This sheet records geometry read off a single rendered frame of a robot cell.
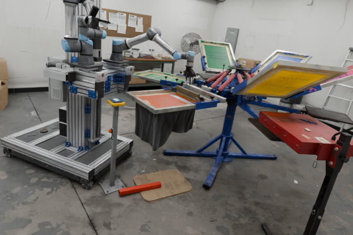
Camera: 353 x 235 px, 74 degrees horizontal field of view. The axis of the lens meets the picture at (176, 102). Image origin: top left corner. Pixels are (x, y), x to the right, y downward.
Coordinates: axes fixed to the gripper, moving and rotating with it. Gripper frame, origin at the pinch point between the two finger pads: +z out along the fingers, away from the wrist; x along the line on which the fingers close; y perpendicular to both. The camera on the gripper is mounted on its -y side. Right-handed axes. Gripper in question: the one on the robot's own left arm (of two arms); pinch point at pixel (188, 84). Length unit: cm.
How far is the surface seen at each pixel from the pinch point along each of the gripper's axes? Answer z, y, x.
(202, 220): 113, -72, 27
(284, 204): 114, -104, -69
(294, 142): 7, -130, 19
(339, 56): -41, -7, -412
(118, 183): 111, 12, 72
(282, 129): 4, -117, 11
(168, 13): -97, 375, -239
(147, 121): 35, -3, 51
